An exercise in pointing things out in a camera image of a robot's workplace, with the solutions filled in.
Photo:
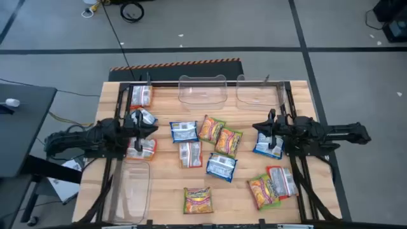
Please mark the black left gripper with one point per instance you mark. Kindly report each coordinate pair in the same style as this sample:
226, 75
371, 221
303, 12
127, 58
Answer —
132, 127

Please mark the orange Maruchan ramen pack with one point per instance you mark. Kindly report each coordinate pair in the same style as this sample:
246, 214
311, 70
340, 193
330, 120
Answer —
190, 155
283, 181
147, 149
141, 96

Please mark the green Maruchan ramen pack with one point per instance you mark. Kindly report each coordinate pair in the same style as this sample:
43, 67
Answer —
262, 192
198, 200
229, 142

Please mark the dark grey desk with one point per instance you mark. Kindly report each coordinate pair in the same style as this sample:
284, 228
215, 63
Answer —
22, 136

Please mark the black equipment box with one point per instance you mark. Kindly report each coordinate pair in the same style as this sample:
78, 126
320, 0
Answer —
395, 30
389, 9

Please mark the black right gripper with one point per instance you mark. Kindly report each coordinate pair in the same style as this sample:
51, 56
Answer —
281, 128

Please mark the blue Maruchan ramen pack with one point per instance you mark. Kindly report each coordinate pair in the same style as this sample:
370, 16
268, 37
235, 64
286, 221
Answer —
221, 167
183, 131
264, 148
147, 117

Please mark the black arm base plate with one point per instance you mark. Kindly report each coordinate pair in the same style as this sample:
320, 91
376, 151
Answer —
108, 155
305, 152

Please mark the clear plastic bin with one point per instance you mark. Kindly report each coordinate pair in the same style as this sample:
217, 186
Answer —
257, 95
130, 191
203, 92

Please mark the yellow-pink snack packet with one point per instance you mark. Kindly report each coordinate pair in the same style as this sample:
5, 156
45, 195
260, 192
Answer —
211, 128

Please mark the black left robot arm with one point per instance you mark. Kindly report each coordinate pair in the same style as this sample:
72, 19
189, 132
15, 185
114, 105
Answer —
82, 136

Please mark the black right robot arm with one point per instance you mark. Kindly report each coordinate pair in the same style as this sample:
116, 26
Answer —
330, 132

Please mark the white paper sheet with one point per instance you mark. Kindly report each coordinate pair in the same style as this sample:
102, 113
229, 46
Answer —
63, 187

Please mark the black hazard-striped floor mat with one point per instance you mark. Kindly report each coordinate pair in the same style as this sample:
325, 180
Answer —
190, 71

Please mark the black desk leg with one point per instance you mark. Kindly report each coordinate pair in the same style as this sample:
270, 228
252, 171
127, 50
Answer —
51, 168

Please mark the small white device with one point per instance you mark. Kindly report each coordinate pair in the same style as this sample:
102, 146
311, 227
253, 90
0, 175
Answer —
12, 102

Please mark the white and yellow plug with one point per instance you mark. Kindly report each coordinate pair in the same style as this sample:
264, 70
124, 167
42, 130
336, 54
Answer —
90, 9

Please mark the silver aluminium extrusion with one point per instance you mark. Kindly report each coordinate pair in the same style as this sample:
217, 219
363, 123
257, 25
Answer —
119, 227
295, 226

